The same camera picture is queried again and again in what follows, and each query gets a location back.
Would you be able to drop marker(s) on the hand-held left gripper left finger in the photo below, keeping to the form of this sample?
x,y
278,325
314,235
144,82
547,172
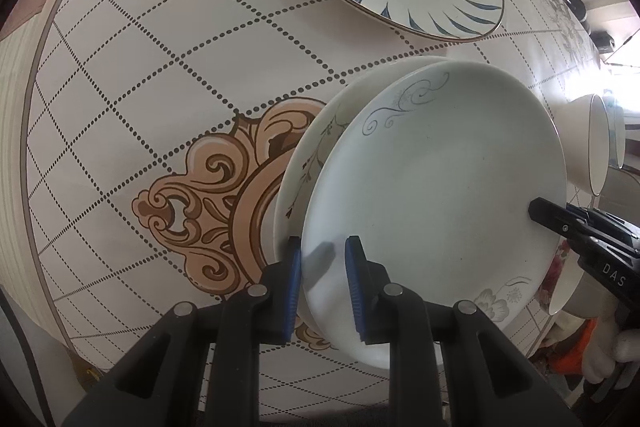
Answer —
x,y
295,287

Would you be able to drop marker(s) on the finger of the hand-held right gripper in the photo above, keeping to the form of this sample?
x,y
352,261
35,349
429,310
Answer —
x,y
555,214

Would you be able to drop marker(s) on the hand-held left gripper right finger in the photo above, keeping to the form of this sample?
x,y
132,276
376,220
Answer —
x,y
356,287

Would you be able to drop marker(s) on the white bowl flower print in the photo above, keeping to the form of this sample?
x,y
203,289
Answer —
x,y
565,277

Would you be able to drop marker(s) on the white bowl dark rim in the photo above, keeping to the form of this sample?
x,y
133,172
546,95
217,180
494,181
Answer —
x,y
582,142

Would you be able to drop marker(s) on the pale bowl blue rim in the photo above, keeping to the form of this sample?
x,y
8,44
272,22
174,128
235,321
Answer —
x,y
619,132

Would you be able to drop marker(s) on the white plate grey swirl print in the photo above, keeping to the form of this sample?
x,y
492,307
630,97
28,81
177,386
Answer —
x,y
440,187

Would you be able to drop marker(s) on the white plate branch print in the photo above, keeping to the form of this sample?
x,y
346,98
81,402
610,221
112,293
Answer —
x,y
310,157

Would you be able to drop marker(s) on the person's right hand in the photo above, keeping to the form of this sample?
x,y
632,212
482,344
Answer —
x,y
607,347

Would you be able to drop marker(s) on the orange cloth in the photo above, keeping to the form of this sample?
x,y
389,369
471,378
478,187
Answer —
x,y
570,349

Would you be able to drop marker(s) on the black round object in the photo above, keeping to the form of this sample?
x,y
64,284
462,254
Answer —
x,y
577,8
604,42

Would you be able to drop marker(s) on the patterned tablecloth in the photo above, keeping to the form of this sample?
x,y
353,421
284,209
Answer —
x,y
150,57

